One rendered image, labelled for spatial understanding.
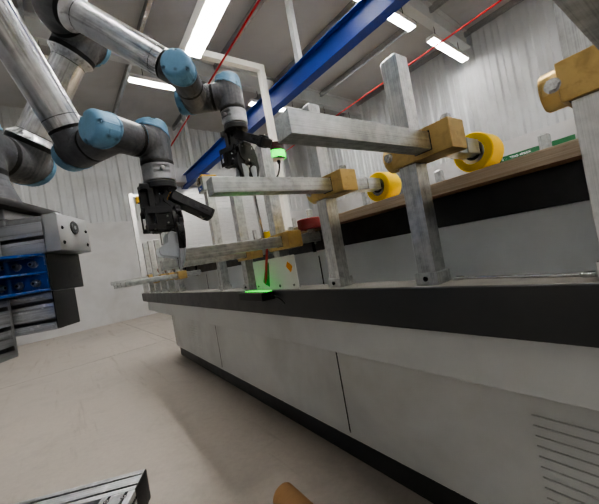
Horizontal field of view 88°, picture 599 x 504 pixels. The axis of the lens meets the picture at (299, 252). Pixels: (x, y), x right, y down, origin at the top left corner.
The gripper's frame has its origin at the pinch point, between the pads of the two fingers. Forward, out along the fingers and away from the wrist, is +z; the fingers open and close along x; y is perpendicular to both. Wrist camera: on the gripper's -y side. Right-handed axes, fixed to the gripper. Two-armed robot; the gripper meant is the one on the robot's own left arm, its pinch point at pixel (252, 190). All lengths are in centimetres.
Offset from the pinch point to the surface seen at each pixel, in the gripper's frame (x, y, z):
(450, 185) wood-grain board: -5, -51, 12
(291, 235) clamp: -4.3, -8.1, 15.2
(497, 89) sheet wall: -723, -87, -248
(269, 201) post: -6.4, -0.6, 3.1
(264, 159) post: -6.8, -1.2, -10.1
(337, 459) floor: -29, 6, 101
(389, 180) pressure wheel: -12.2, -36.5, 6.0
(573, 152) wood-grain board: 2, -70, 12
